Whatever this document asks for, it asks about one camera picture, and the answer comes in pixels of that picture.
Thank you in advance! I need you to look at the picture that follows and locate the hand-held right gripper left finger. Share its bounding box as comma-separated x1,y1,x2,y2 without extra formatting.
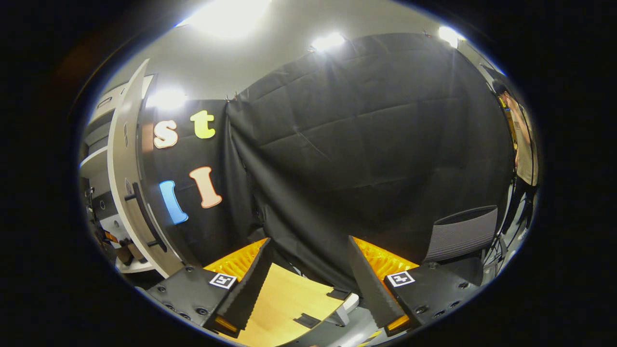
147,238,274,338

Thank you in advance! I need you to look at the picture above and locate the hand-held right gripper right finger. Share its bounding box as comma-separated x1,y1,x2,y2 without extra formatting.
346,236,485,338

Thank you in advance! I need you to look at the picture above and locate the grey shoe cabinet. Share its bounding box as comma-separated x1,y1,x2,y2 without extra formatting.
79,72,157,276

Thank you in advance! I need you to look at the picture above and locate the grey shoe cabinet door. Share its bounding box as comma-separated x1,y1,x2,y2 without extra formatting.
107,59,186,279

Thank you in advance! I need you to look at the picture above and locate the yellow black floor tape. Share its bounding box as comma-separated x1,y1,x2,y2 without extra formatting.
356,330,382,347

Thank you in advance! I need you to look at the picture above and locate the black backdrop cloth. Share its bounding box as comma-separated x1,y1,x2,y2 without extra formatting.
139,99,262,269
226,33,515,295

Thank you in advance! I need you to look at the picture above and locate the ceiling light panel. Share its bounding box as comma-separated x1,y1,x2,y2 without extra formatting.
311,33,346,52
186,0,271,40
438,26,466,47

